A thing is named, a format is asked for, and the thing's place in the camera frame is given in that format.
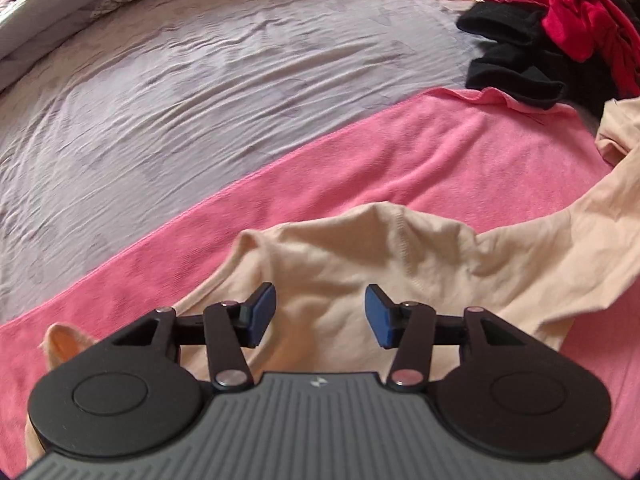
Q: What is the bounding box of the beige long-sleeve shirt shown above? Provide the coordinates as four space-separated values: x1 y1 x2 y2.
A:
24 96 640 468

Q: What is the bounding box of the pink towel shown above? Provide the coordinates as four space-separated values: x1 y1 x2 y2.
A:
1 88 639 477

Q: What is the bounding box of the grey patterned bed sheet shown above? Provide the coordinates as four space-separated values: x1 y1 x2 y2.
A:
1 0 480 321

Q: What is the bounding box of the black garment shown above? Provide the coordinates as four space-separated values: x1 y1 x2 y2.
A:
457 2 618 115

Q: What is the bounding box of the red garment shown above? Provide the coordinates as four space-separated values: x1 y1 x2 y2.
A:
478 0 640 100

